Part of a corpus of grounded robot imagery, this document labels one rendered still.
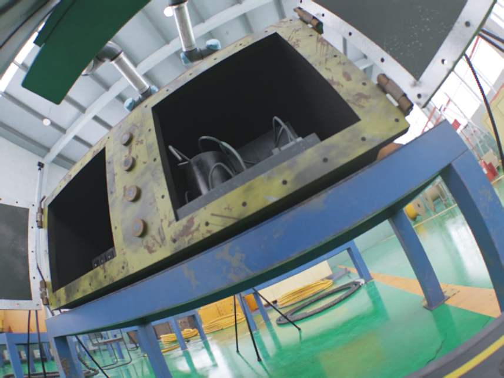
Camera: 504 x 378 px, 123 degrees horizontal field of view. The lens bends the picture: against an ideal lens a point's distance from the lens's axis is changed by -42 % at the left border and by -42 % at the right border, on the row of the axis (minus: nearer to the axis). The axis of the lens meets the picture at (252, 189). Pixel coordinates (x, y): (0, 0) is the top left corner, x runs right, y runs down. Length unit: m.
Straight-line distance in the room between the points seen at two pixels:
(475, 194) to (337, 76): 0.45
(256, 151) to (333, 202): 0.47
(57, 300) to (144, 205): 0.68
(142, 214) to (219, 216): 0.25
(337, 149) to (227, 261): 0.35
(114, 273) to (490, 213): 1.01
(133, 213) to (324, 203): 0.52
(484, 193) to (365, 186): 0.32
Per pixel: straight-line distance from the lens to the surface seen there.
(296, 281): 6.43
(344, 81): 0.64
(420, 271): 1.27
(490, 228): 0.64
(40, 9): 0.71
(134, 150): 0.81
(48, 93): 0.82
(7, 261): 1.30
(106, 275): 0.80
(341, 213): 0.51
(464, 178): 0.62
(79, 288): 0.96
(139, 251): 0.68
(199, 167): 0.70
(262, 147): 0.89
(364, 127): 0.55
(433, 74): 0.55
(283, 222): 0.51
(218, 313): 7.21
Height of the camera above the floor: 0.49
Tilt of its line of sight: 24 degrees up
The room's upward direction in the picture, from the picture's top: 24 degrees counter-clockwise
